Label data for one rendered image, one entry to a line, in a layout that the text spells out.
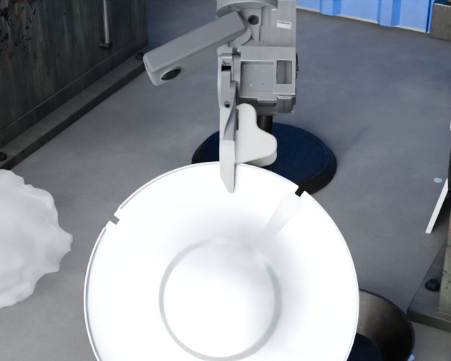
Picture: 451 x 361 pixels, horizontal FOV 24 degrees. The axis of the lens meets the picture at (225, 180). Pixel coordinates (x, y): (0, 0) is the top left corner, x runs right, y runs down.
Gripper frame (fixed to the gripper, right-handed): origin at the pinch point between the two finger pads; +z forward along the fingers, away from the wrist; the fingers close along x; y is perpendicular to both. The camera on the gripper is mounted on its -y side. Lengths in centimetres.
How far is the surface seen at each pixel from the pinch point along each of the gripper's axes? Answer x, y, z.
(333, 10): 231, 26, -112
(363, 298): 117, 25, -1
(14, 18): 149, -63, -76
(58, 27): 167, -55, -80
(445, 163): 168, 52, -43
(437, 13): 78, 35, -50
